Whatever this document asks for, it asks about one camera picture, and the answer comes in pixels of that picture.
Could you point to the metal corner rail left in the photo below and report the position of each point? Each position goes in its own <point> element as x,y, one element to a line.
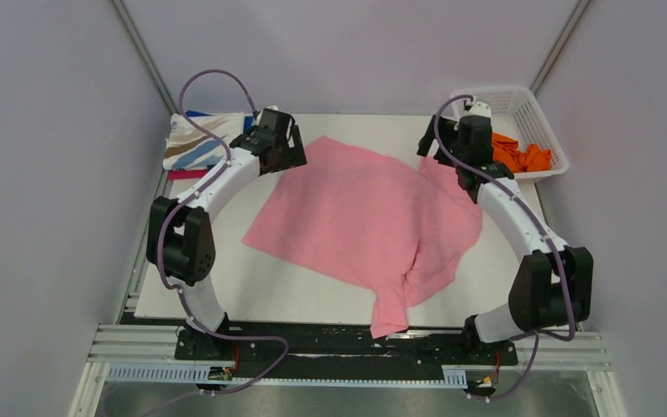
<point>141,50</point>

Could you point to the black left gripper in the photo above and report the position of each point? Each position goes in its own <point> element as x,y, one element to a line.
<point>293,155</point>

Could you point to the white blue beige folded shirt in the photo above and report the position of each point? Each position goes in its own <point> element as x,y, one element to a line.
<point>188,148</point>

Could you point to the white plastic basket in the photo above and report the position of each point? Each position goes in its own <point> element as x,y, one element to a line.
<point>517,114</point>

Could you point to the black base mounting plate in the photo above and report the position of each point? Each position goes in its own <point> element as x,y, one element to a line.
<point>340,352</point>

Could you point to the aluminium frame rail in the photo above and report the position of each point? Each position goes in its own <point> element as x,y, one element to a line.
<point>586,352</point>

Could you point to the metal corner rail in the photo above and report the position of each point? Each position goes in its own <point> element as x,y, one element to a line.
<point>557,49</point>
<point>141,50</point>

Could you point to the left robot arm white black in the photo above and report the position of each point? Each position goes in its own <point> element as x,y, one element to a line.
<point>181,242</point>

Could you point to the orange crumpled t-shirt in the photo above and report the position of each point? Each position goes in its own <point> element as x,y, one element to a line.
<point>517,160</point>

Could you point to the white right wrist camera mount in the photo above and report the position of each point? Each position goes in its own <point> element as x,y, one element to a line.
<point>478,108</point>

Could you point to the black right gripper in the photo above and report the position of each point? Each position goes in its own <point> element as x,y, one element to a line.
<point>447,129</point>

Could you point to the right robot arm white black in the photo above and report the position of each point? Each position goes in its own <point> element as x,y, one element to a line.
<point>553,284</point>

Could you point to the metal corner rail right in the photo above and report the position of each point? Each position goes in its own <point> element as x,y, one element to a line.
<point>557,49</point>

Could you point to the pink t-shirt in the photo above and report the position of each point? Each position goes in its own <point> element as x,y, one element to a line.
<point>372,221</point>

